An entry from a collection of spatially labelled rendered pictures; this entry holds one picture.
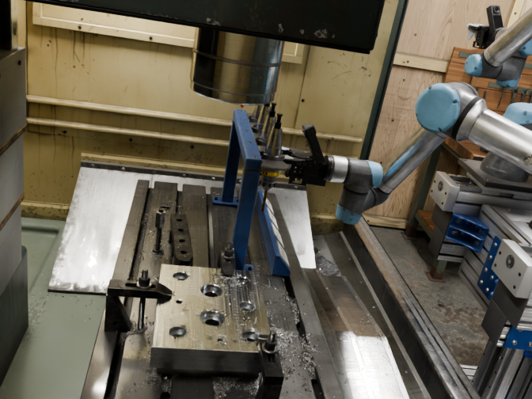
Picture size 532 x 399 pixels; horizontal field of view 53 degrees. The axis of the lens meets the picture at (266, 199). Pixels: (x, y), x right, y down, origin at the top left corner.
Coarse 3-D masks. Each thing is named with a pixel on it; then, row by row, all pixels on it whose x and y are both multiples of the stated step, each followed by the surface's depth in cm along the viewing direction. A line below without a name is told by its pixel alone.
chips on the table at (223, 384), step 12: (132, 324) 115; (144, 324) 116; (144, 336) 112; (156, 372) 103; (168, 384) 102; (216, 384) 103; (228, 384) 103; (240, 384) 104; (252, 384) 104; (216, 396) 101
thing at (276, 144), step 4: (272, 128) 132; (276, 128) 132; (280, 128) 133; (272, 132) 132; (276, 132) 132; (280, 132) 132; (272, 136) 132; (276, 136) 132; (280, 136) 133; (268, 140) 134; (272, 140) 133; (276, 140) 133; (280, 140) 133; (268, 144) 133; (272, 144) 133; (276, 144) 133; (280, 144) 134; (268, 148) 134; (272, 148) 133; (276, 148) 133; (280, 148) 134; (264, 152) 135; (268, 152) 134; (272, 152) 133; (276, 152) 133; (280, 152) 134
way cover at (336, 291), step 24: (312, 288) 173; (336, 288) 180; (336, 312) 159; (360, 312) 165; (336, 336) 146; (360, 336) 150; (336, 360) 139; (360, 360) 140; (384, 360) 144; (360, 384) 134; (384, 384) 137
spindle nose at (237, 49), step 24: (216, 48) 87; (240, 48) 87; (264, 48) 88; (192, 72) 92; (216, 72) 89; (240, 72) 88; (264, 72) 90; (216, 96) 90; (240, 96) 90; (264, 96) 92
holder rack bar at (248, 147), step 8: (240, 112) 167; (240, 120) 158; (248, 120) 159; (240, 128) 150; (248, 128) 152; (240, 136) 145; (248, 136) 145; (240, 144) 143; (248, 144) 138; (256, 144) 140; (248, 152) 132; (256, 152) 133; (248, 160) 128; (256, 160) 128; (248, 168) 129; (256, 168) 129
